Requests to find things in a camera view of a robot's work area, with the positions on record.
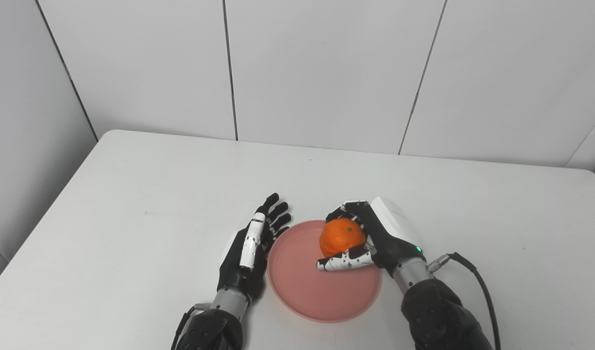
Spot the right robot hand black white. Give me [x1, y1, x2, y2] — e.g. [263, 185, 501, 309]
[316, 196, 424, 279]

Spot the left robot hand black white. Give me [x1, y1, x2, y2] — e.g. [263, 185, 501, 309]
[217, 192, 292, 305]

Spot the orange fruit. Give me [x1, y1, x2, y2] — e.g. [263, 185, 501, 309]
[319, 218, 366, 258]

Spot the pink round plate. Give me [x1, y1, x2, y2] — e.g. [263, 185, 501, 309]
[267, 219, 382, 323]

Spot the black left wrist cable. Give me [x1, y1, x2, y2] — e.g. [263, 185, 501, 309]
[170, 304, 211, 350]

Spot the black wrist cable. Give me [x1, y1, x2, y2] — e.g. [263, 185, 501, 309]
[426, 252, 502, 350]
[170, 304, 211, 350]

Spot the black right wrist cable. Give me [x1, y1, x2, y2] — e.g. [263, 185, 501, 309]
[426, 252, 502, 350]

